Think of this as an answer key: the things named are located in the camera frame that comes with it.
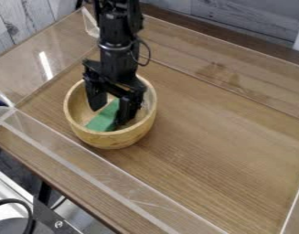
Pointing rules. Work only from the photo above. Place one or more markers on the light brown wooden bowl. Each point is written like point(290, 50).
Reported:
point(127, 134)

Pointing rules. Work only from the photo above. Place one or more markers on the clear acrylic corner bracket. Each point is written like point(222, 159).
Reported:
point(90, 23)

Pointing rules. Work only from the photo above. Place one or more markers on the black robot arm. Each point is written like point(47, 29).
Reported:
point(120, 21)

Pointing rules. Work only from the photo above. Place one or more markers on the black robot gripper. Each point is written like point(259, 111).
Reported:
point(112, 75)

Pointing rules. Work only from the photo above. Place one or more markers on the black metal bracket with screw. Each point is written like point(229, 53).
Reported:
point(48, 222)

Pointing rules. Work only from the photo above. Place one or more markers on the black table leg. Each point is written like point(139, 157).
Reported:
point(44, 193)

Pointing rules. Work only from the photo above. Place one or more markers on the clear acrylic tray wall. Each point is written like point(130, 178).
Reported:
point(215, 170)

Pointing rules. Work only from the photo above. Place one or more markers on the green rectangular block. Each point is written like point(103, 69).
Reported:
point(103, 121)

